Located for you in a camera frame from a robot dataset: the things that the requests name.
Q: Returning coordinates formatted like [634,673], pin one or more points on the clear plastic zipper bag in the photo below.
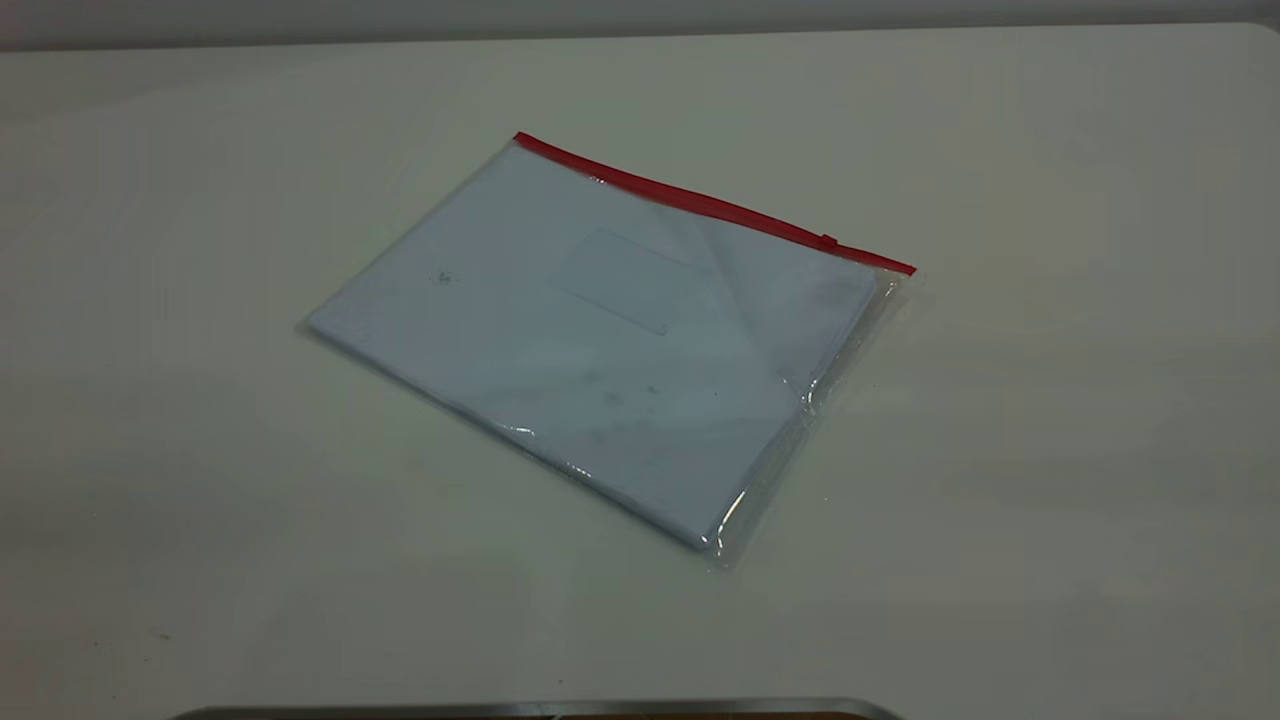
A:
[600,330]

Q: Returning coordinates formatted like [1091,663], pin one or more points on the white paper stack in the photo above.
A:
[560,360]

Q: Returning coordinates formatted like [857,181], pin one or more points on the metal base edge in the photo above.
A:
[540,711]

